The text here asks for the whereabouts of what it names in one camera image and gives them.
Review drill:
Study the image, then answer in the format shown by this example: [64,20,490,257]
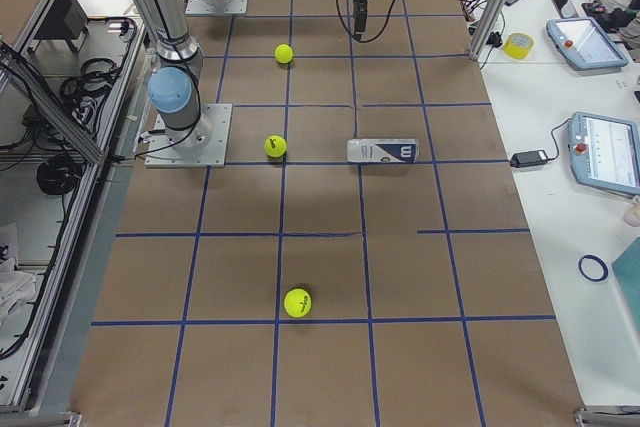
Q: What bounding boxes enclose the clear tennis ball can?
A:
[346,138,419,164]

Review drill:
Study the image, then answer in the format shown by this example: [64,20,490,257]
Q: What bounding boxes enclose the tennis ball near base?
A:
[283,288,312,318]
[274,44,294,65]

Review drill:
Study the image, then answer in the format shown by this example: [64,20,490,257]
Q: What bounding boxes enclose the middle tennis ball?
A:
[264,135,287,159]

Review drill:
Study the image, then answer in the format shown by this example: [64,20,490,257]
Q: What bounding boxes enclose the yellow tape roll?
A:
[503,32,534,60]

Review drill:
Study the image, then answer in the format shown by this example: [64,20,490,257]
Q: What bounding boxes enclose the black smartphone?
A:
[551,0,579,19]

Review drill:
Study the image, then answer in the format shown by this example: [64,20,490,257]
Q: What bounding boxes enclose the black power adapter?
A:
[509,150,550,168]

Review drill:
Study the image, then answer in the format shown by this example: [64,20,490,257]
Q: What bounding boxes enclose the far teach pendant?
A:
[546,17,628,70]

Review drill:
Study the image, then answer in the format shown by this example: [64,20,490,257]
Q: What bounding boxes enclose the teach pendant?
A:
[546,17,628,70]
[568,112,639,197]

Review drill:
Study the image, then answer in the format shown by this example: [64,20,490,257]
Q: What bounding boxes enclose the near teach pendant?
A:
[568,112,639,197]

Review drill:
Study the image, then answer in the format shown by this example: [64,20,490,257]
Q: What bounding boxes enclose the teal box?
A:
[613,238,640,325]

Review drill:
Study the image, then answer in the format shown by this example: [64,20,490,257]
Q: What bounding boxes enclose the white cloth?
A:
[0,224,36,321]

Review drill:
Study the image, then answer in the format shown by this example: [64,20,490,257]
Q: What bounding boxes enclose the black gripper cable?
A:
[335,0,405,43]

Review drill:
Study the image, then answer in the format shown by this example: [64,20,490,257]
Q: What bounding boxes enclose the aluminium frame post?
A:
[467,0,531,62]

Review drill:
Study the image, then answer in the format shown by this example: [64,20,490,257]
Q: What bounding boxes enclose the blue tape ring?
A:
[578,254,609,282]

